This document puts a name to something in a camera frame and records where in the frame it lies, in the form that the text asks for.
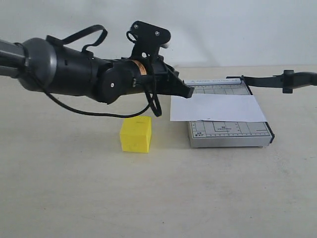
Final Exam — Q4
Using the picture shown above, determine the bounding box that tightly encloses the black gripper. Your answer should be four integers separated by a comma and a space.
132, 58, 194, 99

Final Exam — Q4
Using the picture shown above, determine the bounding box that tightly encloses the white paper sheet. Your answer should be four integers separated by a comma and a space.
170, 94, 267, 122

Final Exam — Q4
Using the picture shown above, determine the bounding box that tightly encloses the yellow foam cube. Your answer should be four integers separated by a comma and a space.
119, 116, 152, 153

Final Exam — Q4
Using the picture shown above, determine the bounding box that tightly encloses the black cutter blade lever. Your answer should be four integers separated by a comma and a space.
226, 69, 317, 94

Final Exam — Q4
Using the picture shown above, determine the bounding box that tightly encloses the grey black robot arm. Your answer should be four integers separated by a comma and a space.
0, 38, 194, 104

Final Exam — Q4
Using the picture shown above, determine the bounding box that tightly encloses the grey paper cutter base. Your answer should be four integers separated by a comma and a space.
185, 77, 275, 148

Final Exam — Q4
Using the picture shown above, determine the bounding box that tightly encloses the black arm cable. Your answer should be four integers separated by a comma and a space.
24, 24, 163, 118

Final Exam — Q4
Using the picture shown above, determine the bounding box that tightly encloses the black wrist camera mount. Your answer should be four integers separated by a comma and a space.
126, 21, 171, 62

